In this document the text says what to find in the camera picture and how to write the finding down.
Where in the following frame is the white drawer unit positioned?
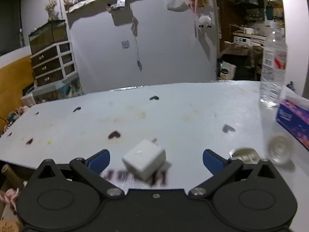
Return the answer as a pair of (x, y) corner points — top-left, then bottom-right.
(30, 41), (78, 88)

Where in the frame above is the white paper bag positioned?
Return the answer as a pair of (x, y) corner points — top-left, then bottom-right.
(218, 61), (237, 80)

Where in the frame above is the cardboard tube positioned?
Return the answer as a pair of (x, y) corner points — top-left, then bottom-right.
(1, 164), (25, 187)

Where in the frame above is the white charger cube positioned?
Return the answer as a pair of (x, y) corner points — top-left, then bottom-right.
(122, 138), (167, 181)

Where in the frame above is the pink ribbon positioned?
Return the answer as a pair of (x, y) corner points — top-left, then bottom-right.
(183, 0), (201, 38)

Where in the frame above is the pile of plush toys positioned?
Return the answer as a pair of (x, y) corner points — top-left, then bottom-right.
(7, 105), (27, 124)

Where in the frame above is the teal patterned box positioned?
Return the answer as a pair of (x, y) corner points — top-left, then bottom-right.
(31, 77), (84, 102)

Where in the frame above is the white wall pouch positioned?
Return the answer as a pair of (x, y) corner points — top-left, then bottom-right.
(166, 0), (188, 12)

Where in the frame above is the yellow wooden panel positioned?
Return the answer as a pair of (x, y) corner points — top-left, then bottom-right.
(0, 54), (35, 133)

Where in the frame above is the purple tissue box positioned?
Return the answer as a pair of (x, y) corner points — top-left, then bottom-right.
(275, 85), (309, 150)

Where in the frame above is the clear water bottle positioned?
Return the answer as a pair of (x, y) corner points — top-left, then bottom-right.
(259, 21), (288, 107)

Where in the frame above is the glass fish tank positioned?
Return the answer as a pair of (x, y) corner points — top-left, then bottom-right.
(28, 19), (68, 55)

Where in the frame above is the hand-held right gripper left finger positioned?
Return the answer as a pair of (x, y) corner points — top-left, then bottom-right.
(29, 149), (125, 197)

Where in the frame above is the wall card holder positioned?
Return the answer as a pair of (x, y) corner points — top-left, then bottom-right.
(107, 0), (126, 13)

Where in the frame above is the dried flower vase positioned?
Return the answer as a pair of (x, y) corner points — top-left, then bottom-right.
(45, 0), (60, 21)

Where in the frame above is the hanging string ornament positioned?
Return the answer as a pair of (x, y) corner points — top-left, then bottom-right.
(131, 16), (143, 72)

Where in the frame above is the white washing machine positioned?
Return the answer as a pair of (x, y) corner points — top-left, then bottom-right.
(233, 36), (252, 44)

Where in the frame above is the white sheep plush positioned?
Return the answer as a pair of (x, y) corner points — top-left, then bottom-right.
(198, 14), (212, 28)

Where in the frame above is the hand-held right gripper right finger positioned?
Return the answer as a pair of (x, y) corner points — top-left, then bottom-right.
(188, 149), (282, 197)

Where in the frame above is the chair with draped clothes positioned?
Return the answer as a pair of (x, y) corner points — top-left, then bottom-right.
(218, 41), (264, 81)

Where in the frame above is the clear plastic cup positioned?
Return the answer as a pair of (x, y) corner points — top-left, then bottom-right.
(268, 134), (295, 166)

